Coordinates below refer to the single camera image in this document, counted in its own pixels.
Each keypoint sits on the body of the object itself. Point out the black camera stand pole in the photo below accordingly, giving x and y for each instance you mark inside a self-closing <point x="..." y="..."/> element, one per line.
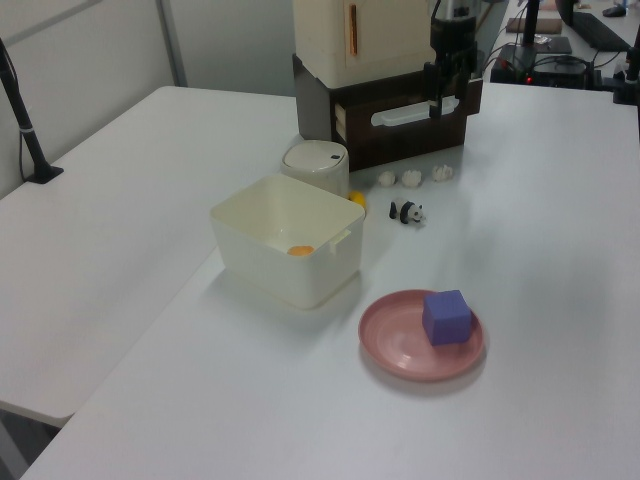
<point x="22" y="125"/>

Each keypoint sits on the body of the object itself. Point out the cream toy fridge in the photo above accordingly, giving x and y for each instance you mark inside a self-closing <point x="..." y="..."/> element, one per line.
<point x="325" y="35"/>

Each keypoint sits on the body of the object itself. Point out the pink plate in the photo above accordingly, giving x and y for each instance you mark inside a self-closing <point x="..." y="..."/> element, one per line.
<point x="395" y="340"/>

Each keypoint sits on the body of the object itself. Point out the black keyboard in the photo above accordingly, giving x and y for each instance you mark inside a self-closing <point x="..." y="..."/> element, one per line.
<point x="597" y="30"/>

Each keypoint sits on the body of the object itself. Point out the black clamp stand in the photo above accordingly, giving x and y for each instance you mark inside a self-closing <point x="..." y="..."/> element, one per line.
<point x="627" y="80"/>

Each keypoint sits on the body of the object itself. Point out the black and white panda toy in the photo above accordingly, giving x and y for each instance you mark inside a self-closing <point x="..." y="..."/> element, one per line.
<point x="407" y="211"/>

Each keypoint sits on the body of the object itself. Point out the black electronics box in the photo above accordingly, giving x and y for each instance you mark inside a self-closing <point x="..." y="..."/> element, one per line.
<point x="550" y="70"/>

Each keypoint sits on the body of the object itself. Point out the white mini trash can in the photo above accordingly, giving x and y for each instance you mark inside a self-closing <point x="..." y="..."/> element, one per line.
<point x="315" y="162"/>

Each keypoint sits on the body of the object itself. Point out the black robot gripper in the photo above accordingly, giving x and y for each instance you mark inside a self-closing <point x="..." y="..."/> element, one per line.
<point x="452" y="42"/>

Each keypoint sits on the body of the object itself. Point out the black background pole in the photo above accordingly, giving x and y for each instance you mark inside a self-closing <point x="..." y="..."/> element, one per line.
<point x="531" y="22"/>

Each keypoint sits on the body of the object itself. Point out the orange round toy piece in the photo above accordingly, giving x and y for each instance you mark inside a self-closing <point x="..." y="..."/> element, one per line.
<point x="300" y="250"/>

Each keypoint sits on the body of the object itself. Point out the cream plastic storage box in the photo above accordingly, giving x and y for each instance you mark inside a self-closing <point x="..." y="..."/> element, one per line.
<point x="280" y="265"/>

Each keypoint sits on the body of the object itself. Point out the small white crumpled toy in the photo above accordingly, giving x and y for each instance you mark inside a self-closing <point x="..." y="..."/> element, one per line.
<point x="411" y="178"/>
<point x="387" y="179"/>
<point x="442" y="172"/>

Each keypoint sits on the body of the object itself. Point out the purple cube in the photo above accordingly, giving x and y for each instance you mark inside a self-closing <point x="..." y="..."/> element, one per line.
<point x="447" y="320"/>

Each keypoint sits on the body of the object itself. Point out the black computer mouse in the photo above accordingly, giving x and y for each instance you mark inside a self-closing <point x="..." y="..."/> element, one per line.
<point x="614" y="10"/>

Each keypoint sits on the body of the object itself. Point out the yellow toy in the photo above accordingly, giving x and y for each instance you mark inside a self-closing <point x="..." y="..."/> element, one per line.
<point x="357" y="198"/>

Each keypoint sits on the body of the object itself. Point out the dark brown wooden cabinet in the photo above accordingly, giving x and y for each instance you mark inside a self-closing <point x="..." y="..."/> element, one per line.
<point x="312" y="105"/>

